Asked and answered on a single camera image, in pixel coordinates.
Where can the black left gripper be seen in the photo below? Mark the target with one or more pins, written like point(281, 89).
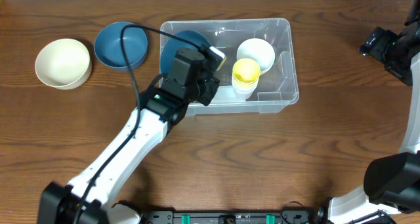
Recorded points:
point(210, 93)

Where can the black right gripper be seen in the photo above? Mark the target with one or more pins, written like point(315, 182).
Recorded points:
point(382, 52)

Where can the cream cup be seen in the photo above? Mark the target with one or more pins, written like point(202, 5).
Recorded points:
point(244, 88)

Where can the yellow cup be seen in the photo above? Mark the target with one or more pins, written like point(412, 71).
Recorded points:
point(244, 85)
point(246, 71)

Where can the clear plastic storage bin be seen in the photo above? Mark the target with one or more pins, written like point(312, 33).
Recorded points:
point(276, 89)

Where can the white small bowl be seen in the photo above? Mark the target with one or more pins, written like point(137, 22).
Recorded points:
point(259, 50)

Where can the cream large bowl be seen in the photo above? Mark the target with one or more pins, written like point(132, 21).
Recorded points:
point(63, 64)

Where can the light blue cup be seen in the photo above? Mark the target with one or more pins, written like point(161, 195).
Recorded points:
point(243, 92)

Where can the pink cup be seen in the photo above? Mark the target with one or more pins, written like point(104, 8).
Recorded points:
point(242, 95)

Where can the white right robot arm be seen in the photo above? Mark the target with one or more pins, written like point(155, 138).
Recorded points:
point(391, 183)

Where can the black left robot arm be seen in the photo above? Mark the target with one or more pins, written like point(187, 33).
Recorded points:
point(90, 196)

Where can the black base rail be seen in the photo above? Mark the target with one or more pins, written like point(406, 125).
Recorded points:
point(288, 215)

